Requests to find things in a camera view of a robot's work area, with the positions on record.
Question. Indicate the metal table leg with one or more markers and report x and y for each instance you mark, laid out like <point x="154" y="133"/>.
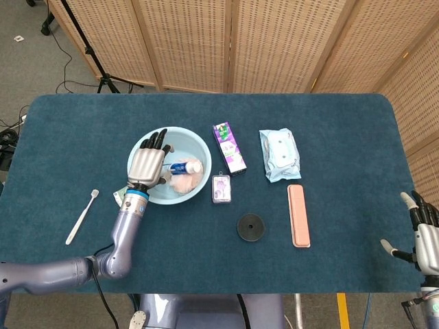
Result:
<point x="299" y="312"/>

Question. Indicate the black tripod stand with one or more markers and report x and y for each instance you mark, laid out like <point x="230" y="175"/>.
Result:
<point x="90" y="51"/>

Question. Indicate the yellow floor tape strip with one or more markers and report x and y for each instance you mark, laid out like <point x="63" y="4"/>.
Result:
<point x="343" y="312"/>

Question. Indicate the pink bath sponge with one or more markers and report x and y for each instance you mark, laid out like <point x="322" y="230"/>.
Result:
<point x="187" y="183"/>

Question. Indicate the wicker folding screen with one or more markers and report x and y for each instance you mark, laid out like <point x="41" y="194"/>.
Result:
<point x="274" y="41"/>

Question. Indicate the right lavender robot arm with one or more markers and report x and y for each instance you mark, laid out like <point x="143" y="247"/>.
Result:
<point x="432" y="308"/>

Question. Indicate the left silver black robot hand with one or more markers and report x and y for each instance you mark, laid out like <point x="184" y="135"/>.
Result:
<point x="145" y="166"/>

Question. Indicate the black caster foot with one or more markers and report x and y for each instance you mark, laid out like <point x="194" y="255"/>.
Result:
<point x="46" y="29"/>

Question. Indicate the dark blue table mat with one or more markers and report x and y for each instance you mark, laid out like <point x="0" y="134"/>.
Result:
<point x="205" y="267"/>

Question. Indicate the light blue wet wipes pack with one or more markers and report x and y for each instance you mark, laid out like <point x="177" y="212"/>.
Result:
<point x="281" y="154"/>

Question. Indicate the lavender robot torso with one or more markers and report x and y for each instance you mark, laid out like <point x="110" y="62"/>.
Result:
<point x="205" y="312"/>

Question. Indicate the clear purple floss pick box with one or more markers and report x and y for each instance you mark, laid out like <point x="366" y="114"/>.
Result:
<point x="222" y="188"/>

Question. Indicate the green white soap box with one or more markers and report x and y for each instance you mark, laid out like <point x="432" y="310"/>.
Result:
<point x="119" y="198"/>

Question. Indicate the blue white toothpaste tube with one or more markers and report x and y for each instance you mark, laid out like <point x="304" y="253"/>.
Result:
<point x="183" y="168"/>

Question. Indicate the white toothbrush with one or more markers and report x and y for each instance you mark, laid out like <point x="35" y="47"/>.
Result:
<point x="82" y="216"/>

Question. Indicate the black tape roll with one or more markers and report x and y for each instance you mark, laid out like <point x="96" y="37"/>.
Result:
<point x="255" y="233"/>

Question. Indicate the left lavender robot arm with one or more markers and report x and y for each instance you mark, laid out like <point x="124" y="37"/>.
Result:
<point x="123" y="240"/>

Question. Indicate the light blue plastic basin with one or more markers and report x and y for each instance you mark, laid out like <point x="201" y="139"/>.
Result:
<point x="185" y="144"/>

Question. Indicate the pink toothbrush case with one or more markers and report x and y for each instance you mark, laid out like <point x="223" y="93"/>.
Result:
<point x="299" y="216"/>

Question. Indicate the white perforated bracket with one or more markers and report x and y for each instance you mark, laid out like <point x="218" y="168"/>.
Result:
<point x="137" y="320"/>

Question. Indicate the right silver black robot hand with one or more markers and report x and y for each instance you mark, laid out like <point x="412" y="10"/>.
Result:
<point x="428" y="246"/>

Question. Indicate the purple white carton box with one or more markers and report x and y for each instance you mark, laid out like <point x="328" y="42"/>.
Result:
<point x="229" y="150"/>

